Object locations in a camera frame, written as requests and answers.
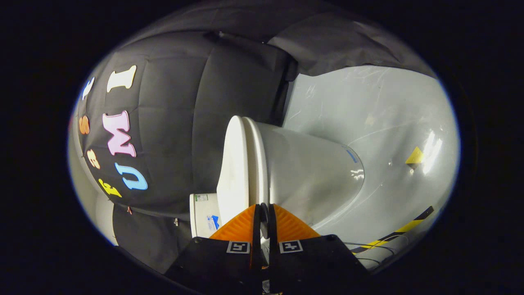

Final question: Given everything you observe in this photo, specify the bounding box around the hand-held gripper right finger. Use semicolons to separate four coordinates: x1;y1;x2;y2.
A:
268;204;369;295

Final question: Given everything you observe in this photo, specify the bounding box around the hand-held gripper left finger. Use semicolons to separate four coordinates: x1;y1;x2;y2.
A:
164;204;263;295

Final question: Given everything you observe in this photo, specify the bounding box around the white toilet tank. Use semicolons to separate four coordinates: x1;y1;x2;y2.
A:
189;193;224;239

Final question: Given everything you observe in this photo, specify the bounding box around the yellow black striped tape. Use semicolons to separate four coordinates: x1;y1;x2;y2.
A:
351;206;434;255

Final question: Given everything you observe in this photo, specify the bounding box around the black backdrop cloth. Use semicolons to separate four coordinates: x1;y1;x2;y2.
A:
76;2;436;275

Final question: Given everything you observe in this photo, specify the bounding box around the yellow tape piece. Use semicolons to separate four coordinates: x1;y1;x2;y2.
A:
405;146;425;169

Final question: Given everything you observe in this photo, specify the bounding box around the thin black cable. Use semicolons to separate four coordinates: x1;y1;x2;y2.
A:
343;241;411;268

